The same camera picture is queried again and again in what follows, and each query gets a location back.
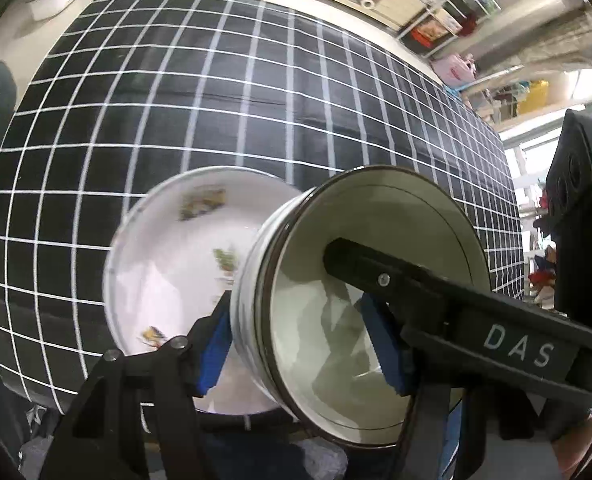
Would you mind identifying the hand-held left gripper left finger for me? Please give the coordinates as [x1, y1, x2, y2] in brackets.
[18, 292, 234, 480]

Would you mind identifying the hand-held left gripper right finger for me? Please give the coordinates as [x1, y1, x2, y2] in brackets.
[361, 292, 552, 480]

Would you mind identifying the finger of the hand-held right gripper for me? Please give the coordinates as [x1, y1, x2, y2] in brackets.
[323, 236, 458, 335]

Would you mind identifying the small dark-rimmed patterned bowl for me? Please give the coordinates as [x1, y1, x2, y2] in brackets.
[230, 165, 492, 448]

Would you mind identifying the white plate with green floral print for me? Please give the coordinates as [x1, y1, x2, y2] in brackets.
[103, 166, 307, 416]

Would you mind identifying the person's right forearm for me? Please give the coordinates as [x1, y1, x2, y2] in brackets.
[551, 401, 592, 480]

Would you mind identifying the pink bag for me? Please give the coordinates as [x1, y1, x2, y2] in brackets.
[432, 52, 477, 86]

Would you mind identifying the yellow container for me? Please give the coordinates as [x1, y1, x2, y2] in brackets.
[518, 80, 550, 114]

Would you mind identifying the black white-grid tablecloth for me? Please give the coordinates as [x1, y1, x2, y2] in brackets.
[0, 0, 522, 431]

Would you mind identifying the white wire rack shelf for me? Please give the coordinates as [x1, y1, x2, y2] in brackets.
[396, 0, 502, 59]

